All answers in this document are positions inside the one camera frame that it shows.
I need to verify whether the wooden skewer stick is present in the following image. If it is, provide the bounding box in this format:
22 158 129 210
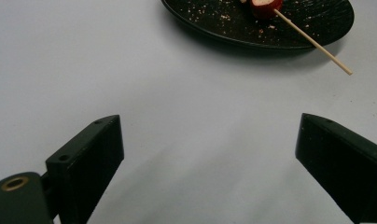
272 8 354 77

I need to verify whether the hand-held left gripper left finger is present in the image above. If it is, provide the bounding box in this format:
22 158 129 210
45 114 125 224

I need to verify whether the red candied fruit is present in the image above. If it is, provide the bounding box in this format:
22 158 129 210
250 0 284 21

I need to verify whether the black round plate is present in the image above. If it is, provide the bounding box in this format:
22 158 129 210
161 0 356 50

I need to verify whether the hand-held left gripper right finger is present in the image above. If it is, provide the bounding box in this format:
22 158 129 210
295 112 377 224

